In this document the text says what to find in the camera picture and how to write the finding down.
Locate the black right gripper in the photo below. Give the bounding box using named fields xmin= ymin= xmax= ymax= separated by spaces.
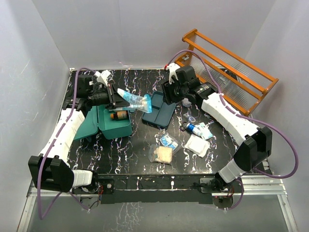
xmin=161 ymin=77 xmax=188 ymax=105

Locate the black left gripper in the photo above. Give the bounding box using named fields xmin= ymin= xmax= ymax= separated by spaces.
xmin=88 ymin=83 xmax=129 ymax=110

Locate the amber medicine bottle orange cap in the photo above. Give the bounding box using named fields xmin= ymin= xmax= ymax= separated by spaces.
xmin=110 ymin=111 xmax=128 ymax=120

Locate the blue divided tray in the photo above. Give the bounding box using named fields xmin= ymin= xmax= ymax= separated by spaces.
xmin=141 ymin=91 xmax=176 ymax=128

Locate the teal medicine kit box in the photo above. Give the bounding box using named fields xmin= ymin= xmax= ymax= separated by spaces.
xmin=74 ymin=105 xmax=132 ymax=140

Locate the blue cotton swab bag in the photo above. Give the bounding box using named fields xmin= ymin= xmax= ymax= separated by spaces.
xmin=115 ymin=88 xmax=152 ymax=113

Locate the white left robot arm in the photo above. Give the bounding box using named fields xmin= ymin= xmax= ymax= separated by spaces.
xmin=28 ymin=70 xmax=129 ymax=193

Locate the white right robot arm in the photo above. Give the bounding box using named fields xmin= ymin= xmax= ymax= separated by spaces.
xmin=162 ymin=63 xmax=272 ymax=192

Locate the clear measuring cup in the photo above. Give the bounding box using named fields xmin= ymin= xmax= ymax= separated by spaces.
xmin=182 ymin=98 xmax=192 ymax=108

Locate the clear tape roll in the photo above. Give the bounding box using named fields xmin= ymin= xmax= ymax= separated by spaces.
xmin=188 ymin=116 xmax=196 ymax=123

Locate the blue labelled spray bottle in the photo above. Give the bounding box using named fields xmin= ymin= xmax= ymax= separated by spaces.
xmin=180 ymin=122 xmax=202 ymax=136

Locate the blue bandage packets bag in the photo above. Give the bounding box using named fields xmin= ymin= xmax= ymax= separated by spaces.
xmin=159 ymin=133 xmax=181 ymax=153

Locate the white gauze pack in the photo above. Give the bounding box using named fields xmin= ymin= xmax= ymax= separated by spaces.
xmin=184 ymin=134 xmax=210 ymax=158

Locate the cotton balls clear bag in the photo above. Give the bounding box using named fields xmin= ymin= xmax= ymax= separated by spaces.
xmin=148 ymin=145 xmax=173 ymax=164

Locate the orange wooden shelf rack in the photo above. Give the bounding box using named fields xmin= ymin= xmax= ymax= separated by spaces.
xmin=172 ymin=29 xmax=278 ymax=116

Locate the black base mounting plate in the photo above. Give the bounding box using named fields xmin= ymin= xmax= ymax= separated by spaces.
xmin=96 ymin=174 xmax=218 ymax=205

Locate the aluminium frame rail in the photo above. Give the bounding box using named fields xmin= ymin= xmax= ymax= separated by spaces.
xmin=18 ymin=176 xmax=298 ymax=232

